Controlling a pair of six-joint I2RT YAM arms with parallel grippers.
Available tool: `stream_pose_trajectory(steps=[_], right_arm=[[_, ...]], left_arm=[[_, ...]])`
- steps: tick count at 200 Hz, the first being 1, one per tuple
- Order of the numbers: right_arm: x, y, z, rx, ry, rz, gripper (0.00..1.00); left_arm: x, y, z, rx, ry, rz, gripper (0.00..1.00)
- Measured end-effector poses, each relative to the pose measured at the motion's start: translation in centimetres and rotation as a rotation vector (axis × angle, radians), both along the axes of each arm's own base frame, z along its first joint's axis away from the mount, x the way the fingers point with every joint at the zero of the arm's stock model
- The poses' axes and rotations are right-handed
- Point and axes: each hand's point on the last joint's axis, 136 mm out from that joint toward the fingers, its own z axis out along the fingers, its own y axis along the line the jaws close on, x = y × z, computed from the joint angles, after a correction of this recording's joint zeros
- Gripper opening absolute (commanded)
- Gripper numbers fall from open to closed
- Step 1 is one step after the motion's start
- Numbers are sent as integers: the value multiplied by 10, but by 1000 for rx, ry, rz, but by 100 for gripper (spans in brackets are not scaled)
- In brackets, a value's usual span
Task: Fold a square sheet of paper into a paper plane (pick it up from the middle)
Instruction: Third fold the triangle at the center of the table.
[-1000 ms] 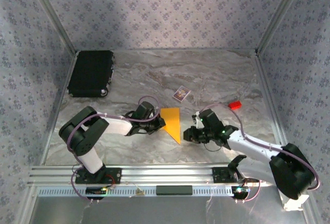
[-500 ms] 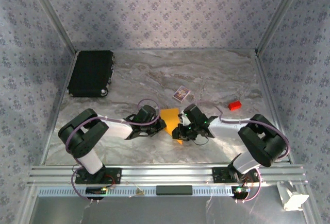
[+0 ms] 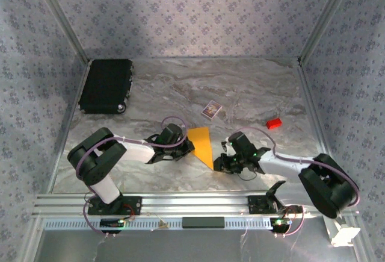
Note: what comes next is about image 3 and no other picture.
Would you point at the orange paper sheet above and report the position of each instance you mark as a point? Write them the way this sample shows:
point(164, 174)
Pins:
point(202, 144)

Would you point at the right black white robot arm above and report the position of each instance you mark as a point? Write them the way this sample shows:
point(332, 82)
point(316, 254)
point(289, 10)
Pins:
point(325, 189)

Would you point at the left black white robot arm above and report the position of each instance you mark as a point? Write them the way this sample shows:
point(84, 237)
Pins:
point(96, 165)

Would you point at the red block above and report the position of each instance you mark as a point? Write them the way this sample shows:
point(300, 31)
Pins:
point(274, 123)

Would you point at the purple card box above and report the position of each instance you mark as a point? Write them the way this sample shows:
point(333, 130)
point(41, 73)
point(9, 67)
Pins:
point(211, 110)

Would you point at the black bar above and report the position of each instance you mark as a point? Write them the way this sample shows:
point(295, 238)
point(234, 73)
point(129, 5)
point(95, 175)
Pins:
point(203, 223)

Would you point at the small tan tag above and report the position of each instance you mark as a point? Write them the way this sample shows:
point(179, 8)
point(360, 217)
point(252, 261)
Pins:
point(163, 225)

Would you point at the small controller board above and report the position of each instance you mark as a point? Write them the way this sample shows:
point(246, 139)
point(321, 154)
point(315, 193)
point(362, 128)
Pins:
point(280, 223)
point(111, 223)

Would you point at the grey metal lower shelf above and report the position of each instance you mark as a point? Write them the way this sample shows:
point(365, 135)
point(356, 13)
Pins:
point(192, 247)

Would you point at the black hard case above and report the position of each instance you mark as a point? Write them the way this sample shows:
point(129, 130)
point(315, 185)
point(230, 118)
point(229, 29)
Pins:
point(105, 84)

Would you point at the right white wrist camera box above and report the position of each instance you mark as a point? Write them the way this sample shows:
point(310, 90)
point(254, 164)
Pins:
point(226, 149)

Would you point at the aluminium mounting rail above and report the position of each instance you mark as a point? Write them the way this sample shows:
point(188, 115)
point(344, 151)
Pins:
point(192, 203)

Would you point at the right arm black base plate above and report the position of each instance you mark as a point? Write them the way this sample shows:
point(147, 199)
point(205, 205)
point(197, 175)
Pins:
point(255, 205)

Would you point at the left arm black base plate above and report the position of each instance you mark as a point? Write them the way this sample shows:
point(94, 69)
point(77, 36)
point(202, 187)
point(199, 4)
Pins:
point(132, 205)

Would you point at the aluminium table side rail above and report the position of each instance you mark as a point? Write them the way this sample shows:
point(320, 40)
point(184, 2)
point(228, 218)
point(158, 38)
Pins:
point(314, 108)
point(74, 110)

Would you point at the white plastic bracket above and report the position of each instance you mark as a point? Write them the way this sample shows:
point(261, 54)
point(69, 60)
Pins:
point(343, 235)

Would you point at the aluminium frame post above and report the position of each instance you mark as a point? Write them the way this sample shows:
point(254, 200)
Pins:
point(61, 18)
point(326, 18)

